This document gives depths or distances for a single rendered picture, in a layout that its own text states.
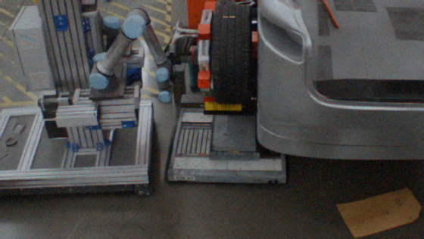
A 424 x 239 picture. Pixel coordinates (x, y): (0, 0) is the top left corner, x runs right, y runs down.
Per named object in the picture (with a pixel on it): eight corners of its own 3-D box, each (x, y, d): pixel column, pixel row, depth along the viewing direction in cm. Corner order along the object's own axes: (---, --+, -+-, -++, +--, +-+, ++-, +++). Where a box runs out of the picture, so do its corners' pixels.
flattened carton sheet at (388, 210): (426, 218, 339) (427, 214, 337) (354, 238, 327) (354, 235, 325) (404, 188, 363) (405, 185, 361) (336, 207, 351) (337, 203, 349)
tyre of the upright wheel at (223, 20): (250, 93, 314) (251, -11, 327) (210, 92, 315) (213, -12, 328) (251, 112, 378) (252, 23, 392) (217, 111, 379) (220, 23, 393)
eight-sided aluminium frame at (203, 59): (211, 111, 347) (207, 37, 316) (201, 111, 347) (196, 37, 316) (216, 66, 391) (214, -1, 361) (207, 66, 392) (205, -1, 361)
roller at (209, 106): (244, 112, 361) (244, 105, 358) (201, 112, 362) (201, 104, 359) (245, 107, 366) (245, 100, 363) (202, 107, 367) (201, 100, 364)
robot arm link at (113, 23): (119, 40, 358) (116, 23, 350) (101, 39, 360) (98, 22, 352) (125, 32, 368) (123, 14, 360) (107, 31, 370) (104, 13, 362)
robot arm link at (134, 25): (106, 81, 319) (151, 14, 295) (101, 95, 307) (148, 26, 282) (89, 72, 315) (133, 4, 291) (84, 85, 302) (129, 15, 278)
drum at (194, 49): (213, 68, 352) (212, 49, 344) (180, 68, 353) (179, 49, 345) (214, 57, 364) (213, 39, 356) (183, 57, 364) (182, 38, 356)
